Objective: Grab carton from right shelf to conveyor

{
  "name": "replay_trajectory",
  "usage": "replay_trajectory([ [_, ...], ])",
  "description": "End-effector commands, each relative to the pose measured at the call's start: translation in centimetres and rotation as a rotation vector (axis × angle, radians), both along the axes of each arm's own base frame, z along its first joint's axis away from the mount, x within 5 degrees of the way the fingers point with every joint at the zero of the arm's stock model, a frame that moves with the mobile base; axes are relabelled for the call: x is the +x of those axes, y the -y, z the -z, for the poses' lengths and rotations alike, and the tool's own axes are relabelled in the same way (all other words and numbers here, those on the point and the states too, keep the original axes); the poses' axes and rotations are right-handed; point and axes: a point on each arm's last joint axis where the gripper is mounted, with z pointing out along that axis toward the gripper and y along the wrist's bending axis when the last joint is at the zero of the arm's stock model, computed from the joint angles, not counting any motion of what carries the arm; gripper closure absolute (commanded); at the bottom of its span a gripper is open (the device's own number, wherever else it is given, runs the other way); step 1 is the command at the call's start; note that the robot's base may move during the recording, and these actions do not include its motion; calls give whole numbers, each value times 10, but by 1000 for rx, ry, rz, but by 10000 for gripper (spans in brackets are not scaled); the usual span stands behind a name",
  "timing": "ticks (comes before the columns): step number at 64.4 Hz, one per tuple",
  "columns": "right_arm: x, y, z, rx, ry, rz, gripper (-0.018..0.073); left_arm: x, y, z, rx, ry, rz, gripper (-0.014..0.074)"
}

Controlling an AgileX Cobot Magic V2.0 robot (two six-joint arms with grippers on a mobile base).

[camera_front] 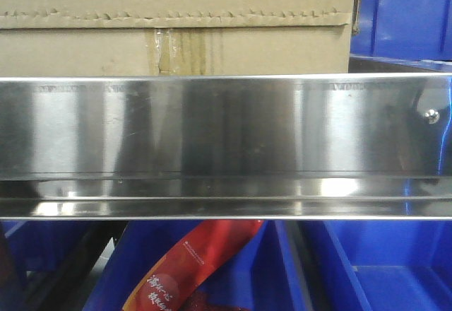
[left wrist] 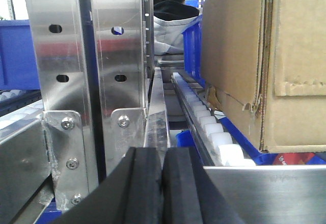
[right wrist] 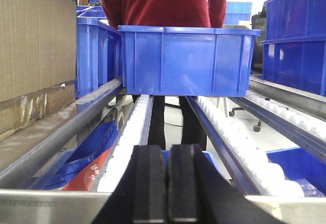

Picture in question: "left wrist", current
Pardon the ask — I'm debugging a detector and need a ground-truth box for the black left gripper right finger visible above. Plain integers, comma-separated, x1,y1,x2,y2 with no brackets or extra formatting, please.
162,147,244,223

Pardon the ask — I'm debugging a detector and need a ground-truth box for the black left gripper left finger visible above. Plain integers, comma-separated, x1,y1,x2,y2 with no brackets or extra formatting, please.
54,147,161,223

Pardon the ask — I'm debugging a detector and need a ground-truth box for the brown cardboard carton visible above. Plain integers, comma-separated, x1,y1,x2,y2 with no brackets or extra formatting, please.
201,0,325,153

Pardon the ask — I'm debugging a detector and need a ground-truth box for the blue plastic bin under carton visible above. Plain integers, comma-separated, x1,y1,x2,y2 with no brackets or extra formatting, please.
183,16,325,165

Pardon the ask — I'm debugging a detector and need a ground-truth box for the white roller track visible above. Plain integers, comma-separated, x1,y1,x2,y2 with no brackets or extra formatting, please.
172,72,256,166

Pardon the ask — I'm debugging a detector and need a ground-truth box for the blue plastic bin left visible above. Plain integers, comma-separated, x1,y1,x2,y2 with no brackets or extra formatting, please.
1,20,40,90

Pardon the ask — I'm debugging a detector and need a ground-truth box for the person in grey hoodie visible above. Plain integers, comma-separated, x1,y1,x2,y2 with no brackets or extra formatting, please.
153,0,199,55

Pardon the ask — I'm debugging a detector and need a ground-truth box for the stainless steel shelf frame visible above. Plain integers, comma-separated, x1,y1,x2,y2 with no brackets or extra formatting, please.
1,0,325,223

